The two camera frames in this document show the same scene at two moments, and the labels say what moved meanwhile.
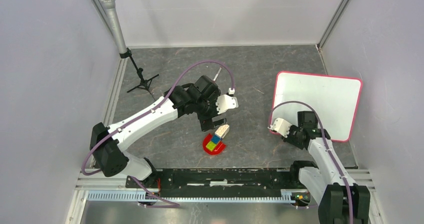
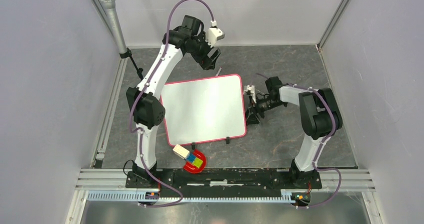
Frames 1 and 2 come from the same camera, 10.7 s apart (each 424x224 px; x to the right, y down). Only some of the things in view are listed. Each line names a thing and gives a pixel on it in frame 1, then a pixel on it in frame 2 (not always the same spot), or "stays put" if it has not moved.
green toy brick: [210, 146] -> [197, 162]
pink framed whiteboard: [336, 98] -> [204, 109]
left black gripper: [206, 122] -> [207, 63]
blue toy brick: [215, 139] -> [191, 157]
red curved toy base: [219, 148] -> [192, 168]
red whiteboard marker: [217, 74] stays put
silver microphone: [107, 2] stays put
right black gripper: [288, 140] -> [256, 108]
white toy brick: [223, 131] -> [180, 152]
